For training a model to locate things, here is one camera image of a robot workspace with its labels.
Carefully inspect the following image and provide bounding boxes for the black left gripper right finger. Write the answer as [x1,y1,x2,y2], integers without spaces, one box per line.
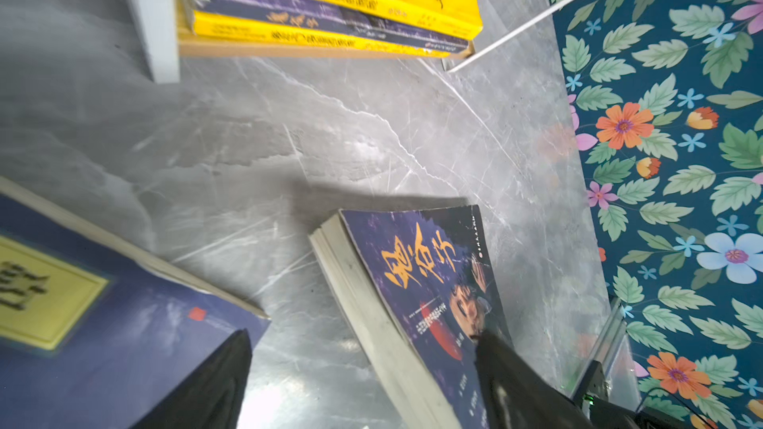
[475,331,592,428]

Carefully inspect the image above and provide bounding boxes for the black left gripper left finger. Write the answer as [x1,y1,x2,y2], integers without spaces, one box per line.
[134,330,252,429]

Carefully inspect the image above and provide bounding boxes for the navy book yellow label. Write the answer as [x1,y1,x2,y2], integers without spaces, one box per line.
[1,179,270,428]

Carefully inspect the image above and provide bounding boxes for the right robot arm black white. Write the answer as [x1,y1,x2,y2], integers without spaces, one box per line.
[571,361,689,428]

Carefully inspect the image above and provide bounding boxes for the white metal wooden book shelf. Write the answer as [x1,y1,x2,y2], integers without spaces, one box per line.
[112,0,651,85]

